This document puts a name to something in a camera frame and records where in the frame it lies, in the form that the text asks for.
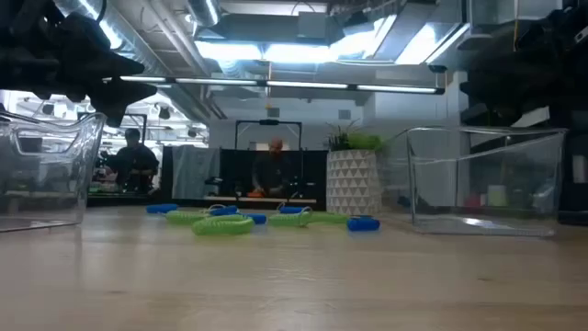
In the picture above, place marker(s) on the grey cloth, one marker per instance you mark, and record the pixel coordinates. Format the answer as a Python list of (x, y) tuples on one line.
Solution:
[(195, 172)]

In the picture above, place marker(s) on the black partition panel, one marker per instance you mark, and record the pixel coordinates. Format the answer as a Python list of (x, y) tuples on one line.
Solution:
[(314, 174)]

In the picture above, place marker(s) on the person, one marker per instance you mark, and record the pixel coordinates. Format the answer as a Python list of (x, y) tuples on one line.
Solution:
[(133, 161), (273, 170)]

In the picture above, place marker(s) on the pale green cup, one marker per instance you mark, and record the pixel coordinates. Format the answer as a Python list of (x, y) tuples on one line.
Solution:
[(497, 197)]

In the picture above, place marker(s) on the succulent in white patterned pot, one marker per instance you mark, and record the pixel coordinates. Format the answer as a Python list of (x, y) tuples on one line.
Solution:
[(353, 184)]

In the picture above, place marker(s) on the black bar with LED lights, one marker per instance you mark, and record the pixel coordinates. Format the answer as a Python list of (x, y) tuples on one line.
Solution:
[(303, 85)]

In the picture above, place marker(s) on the white container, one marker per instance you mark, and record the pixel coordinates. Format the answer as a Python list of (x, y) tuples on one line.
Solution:
[(580, 168)]

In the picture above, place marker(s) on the clear plastic bin straight walls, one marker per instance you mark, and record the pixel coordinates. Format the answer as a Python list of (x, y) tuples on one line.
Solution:
[(482, 174)]

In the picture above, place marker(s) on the black metal gantry frame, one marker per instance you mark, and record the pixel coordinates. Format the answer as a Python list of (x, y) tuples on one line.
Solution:
[(268, 122)]

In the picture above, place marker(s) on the black aluminium table frame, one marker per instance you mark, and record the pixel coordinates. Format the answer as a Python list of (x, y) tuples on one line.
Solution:
[(138, 202)]

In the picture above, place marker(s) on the grey wall vent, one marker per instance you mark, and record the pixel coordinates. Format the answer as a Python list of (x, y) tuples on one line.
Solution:
[(344, 114), (273, 112)]

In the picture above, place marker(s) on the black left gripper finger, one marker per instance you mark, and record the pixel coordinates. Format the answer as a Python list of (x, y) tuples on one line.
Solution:
[(128, 92), (105, 55)]

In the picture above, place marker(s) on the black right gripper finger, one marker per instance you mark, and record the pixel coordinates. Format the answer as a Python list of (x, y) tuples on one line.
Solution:
[(516, 60), (500, 103)]

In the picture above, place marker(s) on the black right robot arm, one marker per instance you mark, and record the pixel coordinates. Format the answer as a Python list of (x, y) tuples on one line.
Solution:
[(580, 55)]

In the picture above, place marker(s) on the small orange object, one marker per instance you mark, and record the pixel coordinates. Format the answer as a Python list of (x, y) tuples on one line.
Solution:
[(255, 194)]

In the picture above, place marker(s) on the clear plastic bin rounded corners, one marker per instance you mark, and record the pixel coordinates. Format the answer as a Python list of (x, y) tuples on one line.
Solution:
[(46, 184)]

